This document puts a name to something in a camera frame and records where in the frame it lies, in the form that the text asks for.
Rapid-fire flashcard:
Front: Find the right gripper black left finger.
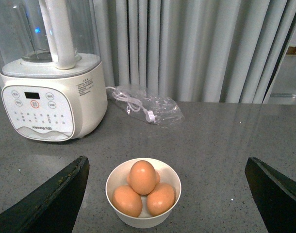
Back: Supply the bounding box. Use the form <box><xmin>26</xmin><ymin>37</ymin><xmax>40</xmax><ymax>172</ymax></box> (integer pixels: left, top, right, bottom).
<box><xmin>0</xmin><ymin>156</ymin><xmax>90</xmax><ymax>233</ymax></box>

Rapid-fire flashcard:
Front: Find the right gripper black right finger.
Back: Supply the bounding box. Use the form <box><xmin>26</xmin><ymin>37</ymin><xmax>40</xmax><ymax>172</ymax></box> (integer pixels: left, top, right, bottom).
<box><xmin>245</xmin><ymin>157</ymin><xmax>296</xmax><ymax>233</ymax></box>

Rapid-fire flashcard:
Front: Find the brown egg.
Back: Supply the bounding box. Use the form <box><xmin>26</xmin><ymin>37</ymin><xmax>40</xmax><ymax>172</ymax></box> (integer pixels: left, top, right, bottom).
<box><xmin>129</xmin><ymin>160</ymin><xmax>157</xmax><ymax>195</ymax></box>
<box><xmin>147</xmin><ymin>183</ymin><xmax>175</xmax><ymax>216</ymax></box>
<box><xmin>112</xmin><ymin>185</ymin><xmax>143</xmax><ymax>217</ymax></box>

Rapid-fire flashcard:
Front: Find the brown egg top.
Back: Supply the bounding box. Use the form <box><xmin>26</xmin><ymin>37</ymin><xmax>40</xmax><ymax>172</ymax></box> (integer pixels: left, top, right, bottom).
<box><xmin>129</xmin><ymin>160</ymin><xmax>157</xmax><ymax>195</ymax></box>

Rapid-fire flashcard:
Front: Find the brown egg hidden back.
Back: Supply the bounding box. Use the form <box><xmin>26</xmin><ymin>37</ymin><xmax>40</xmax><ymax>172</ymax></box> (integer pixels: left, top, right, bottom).
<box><xmin>155</xmin><ymin>171</ymin><xmax>161</xmax><ymax>183</ymax></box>

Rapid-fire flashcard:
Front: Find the white bowl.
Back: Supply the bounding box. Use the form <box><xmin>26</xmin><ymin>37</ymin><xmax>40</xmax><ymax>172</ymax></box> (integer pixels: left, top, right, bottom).
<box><xmin>105</xmin><ymin>158</ymin><xmax>181</xmax><ymax>229</ymax></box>

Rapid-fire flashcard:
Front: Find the white Joyoung blender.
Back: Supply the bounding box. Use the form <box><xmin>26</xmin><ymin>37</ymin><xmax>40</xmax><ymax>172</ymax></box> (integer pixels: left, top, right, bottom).
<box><xmin>0</xmin><ymin>0</ymin><xmax>107</xmax><ymax>142</ymax></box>

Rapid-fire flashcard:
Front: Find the clear plastic bag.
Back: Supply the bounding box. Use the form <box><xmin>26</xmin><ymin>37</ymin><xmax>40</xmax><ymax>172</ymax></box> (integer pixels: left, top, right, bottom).
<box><xmin>106</xmin><ymin>84</ymin><xmax>184</xmax><ymax>126</ymax></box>

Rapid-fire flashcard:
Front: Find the grey curtain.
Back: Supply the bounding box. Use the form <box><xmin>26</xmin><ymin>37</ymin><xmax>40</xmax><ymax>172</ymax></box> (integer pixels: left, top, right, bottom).
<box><xmin>0</xmin><ymin>0</ymin><xmax>296</xmax><ymax>104</ymax></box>

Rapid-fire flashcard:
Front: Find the white power cable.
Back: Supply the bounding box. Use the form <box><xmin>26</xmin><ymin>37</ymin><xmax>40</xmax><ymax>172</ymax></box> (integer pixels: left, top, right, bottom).
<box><xmin>105</xmin><ymin>86</ymin><xmax>157</xmax><ymax>124</ymax></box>

